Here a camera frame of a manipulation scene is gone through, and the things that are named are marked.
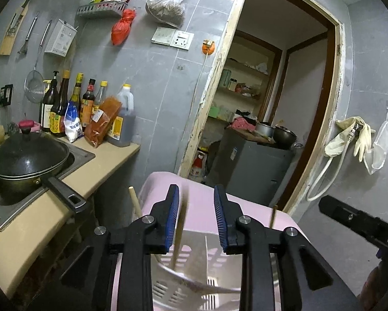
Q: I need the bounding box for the wooden shelf unit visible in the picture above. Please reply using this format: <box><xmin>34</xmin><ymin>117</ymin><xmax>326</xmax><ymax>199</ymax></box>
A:
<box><xmin>207</xmin><ymin>58</ymin><xmax>273</xmax><ymax>121</ymax></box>

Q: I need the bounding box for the black wok lid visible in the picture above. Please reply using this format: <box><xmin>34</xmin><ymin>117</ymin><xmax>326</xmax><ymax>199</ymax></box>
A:
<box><xmin>0</xmin><ymin>128</ymin><xmax>70</xmax><ymax>177</ymax></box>

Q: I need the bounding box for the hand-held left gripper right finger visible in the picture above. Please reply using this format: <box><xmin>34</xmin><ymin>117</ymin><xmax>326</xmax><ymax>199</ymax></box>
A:
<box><xmin>213</xmin><ymin>184</ymin><xmax>360</xmax><ymax>311</ymax></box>

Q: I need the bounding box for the white rubber glove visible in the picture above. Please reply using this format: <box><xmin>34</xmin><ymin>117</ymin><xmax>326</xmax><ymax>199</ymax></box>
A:
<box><xmin>324</xmin><ymin>116</ymin><xmax>364</xmax><ymax>157</ymax></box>
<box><xmin>354</xmin><ymin>122</ymin><xmax>377</xmax><ymax>163</ymax></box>

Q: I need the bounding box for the red-cap sauce bottle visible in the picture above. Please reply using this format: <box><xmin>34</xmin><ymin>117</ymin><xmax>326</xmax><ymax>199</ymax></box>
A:
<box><xmin>79</xmin><ymin>78</ymin><xmax>96</xmax><ymax>132</ymax></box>

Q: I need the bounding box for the white and blue salt bag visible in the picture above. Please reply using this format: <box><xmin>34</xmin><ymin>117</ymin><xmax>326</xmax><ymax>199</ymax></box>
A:
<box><xmin>64</xmin><ymin>101</ymin><xmax>84</xmax><ymax>143</ymax></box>

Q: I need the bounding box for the brown-cap sauce bottle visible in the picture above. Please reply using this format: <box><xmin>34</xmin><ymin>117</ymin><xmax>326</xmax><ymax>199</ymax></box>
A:
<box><xmin>50</xmin><ymin>70</ymin><xmax>71</xmax><ymax>137</ymax></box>

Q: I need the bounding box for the white hanging box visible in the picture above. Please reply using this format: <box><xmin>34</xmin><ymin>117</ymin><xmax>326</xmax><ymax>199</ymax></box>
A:
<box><xmin>45</xmin><ymin>19</ymin><xmax>77</xmax><ymax>58</ymax></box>

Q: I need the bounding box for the red cloth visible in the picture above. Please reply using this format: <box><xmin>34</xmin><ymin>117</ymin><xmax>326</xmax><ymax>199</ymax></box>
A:
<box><xmin>230</xmin><ymin>117</ymin><xmax>257</xmax><ymax>132</ymax></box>

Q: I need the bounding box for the black wok with lid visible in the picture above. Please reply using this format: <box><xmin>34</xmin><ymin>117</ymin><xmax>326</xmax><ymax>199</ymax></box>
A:
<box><xmin>0</xmin><ymin>136</ymin><xmax>96</xmax><ymax>232</ymax></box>

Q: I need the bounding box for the clear plastic bag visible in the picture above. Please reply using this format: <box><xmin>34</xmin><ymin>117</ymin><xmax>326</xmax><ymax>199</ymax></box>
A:
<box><xmin>363</xmin><ymin>108</ymin><xmax>388</xmax><ymax>175</ymax></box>

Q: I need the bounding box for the white wall switch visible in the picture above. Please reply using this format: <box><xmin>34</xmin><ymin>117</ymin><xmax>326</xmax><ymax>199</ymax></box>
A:
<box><xmin>151</xmin><ymin>27</ymin><xmax>176</xmax><ymax>45</ymax></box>

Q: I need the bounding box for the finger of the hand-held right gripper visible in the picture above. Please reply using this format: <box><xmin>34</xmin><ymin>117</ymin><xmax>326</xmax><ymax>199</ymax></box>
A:
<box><xmin>319</xmin><ymin>195</ymin><xmax>388</xmax><ymax>254</ymax></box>

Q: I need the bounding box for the steel pot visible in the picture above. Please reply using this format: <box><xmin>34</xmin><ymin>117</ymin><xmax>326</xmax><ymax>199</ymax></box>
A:
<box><xmin>255</xmin><ymin>121</ymin><xmax>274</xmax><ymax>138</ymax></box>

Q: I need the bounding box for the hanging steel utensil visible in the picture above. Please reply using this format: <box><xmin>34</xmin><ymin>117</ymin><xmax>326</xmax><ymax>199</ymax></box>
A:
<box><xmin>18</xmin><ymin>16</ymin><xmax>39</xmax><ymax>55</ymax></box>

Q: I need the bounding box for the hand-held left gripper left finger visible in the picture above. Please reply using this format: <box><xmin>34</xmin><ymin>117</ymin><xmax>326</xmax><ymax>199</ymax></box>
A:
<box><xmin>56</xmin><ymin>184</ymin><xmax>182</xmax><ymax>311</ymax></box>

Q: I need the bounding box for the red plastic bag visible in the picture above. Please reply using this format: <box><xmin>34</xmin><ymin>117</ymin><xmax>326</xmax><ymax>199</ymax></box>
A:
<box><xmin>111</xmin><ymin>8</ymin><xmax>137</xmax><ymax>46</ymax></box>

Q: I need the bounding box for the pink-lid container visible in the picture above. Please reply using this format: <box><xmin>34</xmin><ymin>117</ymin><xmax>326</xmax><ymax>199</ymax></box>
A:
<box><xmin>18</xmin><ymin>120</ymin><xmax>41</xmax><ymax>134</ymax></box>

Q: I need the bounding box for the white plastic utensil basket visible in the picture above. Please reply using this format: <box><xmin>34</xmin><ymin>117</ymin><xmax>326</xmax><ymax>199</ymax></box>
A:
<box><xmin>150</xmin><ymin>223</ymin><xmax>246</xmax><ymax>311</ymax></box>

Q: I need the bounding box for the white wall socket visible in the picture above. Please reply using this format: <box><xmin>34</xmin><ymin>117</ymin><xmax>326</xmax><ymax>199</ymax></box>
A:
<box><xmin>170</xmin><ymin>30</ymin><xmax>195</xmax><ymax>51</ymax></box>

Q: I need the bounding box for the yellow-cap dark sauce bottle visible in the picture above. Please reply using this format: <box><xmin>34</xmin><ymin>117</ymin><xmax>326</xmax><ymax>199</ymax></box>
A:
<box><xmin>69</xmin><ymin>73</ymin><xmax>85</xmax><ymax>115</ymax></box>

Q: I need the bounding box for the red chili powder bag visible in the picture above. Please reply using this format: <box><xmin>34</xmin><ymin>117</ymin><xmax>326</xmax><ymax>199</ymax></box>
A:
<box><xmin>84</xmin><ymin>95</ymin><xmax>122</xmax><ymax>149</ymax></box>

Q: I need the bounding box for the white hose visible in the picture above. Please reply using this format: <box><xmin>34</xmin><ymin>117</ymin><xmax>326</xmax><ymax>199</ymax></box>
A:
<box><xmin>306</xmin><ymin>125</ymin><xmax>361</xmax><ymax>202</ymax></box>

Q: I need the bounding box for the clear bottle with yellow cap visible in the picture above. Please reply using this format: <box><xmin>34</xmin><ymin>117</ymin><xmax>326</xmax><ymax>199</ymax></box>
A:
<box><xmin>93</xmin><ymin>82</ymin><xmax>109</xmax><ymax>115</ymax></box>

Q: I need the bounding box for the dark metal bowl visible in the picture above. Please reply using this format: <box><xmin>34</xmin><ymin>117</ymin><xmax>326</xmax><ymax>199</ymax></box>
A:
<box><xmin>272</xmin><ymin>126</ymin><xmax>299</xmax><ymax>150</ymax></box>

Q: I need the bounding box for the wooden door frame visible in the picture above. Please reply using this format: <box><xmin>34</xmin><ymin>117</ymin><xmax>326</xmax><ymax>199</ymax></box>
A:
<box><xmin>178</xmin><ymin>0</ymin><xmax>344</xmax><ymax>216</ymax></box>

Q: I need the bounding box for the white cable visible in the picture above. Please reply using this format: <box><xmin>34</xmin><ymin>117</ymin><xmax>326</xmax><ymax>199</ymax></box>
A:
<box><xmin>191</xmin><ymin>53</ymin><xmax>211</xmax><ymax>131</ymax></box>

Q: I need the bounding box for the clear bag with dark contents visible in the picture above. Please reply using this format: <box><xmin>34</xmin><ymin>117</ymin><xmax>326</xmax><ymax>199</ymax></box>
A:
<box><xmin>145</xmin><ymin>0</ymin><xmax>186</xmax><ymax>28</ymax></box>

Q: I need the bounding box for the beige kitchen counter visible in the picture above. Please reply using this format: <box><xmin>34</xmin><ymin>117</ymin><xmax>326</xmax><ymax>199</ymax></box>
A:
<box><xmin>0</xmin><ymin>134</ymin><xmax>141</xmax><ymax>299</ymax></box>

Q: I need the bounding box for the red and white floor bottle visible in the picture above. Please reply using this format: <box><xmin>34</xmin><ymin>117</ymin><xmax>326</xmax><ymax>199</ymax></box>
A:
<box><xmin>189</xmin><ymin>147</ymin><xmax>209</xmax><ymax>184</ymax></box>

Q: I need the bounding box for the grey wall shelf basket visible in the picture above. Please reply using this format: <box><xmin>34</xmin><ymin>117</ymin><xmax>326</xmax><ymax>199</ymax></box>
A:
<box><xmin>75</xmin><ymin>2</ymin><xmax>129</xmax><ymax>19</ymax></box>

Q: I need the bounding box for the steel mesh strainer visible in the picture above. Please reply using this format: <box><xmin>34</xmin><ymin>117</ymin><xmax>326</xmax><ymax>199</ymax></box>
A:
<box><xmin>25</xmin><ymin>19</ymin><xmax>52</xmax><ymax>104</ymax></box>

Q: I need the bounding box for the grey metal cabinet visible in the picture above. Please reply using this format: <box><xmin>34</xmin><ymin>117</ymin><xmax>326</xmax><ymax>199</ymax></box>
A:
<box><xmin>207</xmin><ymin>126</ymin><xmax>295</xmax><ymax>207</ymax></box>

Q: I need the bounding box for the black wok with handle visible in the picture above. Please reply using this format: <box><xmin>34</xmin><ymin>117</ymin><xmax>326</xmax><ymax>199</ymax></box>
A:
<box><xmin>0</xmin><ymin>155</ymin><xmax>88</xmax><ymax>214</ymax></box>

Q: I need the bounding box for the large oil jug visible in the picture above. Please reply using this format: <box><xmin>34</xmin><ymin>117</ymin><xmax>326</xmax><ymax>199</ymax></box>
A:
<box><xmin>106</xmin><ymin>84</ymin><xmax>136</xmax><ymax>148</ymax></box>

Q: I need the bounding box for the dark pump bottle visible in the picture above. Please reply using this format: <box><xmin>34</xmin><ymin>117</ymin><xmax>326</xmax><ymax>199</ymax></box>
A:
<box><xmin>39</xmin><ymin>70</ymin><xmax>60</xmax><ymax>132</ymax></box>

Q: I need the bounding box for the hanging knife in wooden sheath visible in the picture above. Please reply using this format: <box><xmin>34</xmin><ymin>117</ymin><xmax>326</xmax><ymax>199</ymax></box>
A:
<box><xmin>0</xmin><ymin>0</ymin><xmax>47</xmax><ymax>56</ymax></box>

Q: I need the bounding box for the black wall device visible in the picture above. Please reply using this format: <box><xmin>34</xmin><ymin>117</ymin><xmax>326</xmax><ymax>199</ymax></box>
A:
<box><xmin>0</xmin><ymin>84</ymin><xmax>14</xmax><ymax>107</ymax></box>

